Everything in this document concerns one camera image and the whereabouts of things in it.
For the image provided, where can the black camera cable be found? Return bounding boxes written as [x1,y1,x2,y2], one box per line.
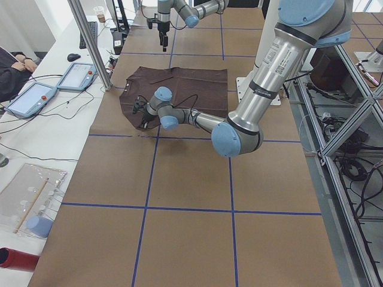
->
[136,94,199,114]

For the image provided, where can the wooden stick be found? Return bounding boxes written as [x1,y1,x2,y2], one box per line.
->
[13,178,49,234]

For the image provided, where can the black keyboard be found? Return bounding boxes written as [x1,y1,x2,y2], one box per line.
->
[79,21,99,50]

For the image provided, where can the red cylinder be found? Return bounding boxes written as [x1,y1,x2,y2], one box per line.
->
[1,248,39,272]

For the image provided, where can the aluminium side frame rail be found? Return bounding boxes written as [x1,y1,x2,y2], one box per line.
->
[287,44,383,287]

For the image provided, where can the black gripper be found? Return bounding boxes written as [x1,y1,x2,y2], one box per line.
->
[158,21,169,52]
[139,111,154,129]

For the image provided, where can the brown t-shirt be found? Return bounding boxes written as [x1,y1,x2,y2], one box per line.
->
[119,66,228,129]

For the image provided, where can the clear plastic bag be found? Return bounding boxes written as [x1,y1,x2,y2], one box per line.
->
[1,164,67,239]

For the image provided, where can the teach pendant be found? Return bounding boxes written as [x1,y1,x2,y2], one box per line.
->
[5,82,57,118]
[57,62,97,91]

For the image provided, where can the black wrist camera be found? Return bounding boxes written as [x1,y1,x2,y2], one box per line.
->
[132,100,147,114]
[147,17,159,29]

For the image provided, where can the person's hand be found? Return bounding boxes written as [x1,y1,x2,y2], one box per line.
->
[11,59,36,72]

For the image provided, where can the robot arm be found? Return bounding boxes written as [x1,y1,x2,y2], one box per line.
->
[154,0,229,52]
[139,1,353,157]

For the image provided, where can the black computer mouse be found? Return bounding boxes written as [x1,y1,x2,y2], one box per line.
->
[67,53,81,62]

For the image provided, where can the light blue cup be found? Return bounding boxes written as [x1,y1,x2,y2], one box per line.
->
[26,216,53,238]

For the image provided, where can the far teach pendant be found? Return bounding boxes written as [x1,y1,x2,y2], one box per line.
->
[57,62,97,91]

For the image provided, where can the near teach pendant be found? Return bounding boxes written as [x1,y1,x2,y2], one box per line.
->
[5,82,57,118]

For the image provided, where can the paper coffee cup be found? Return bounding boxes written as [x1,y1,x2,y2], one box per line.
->
[93,6,106,23]

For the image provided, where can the aluminium frame post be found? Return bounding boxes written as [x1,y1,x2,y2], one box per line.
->
[68,0,113,91]

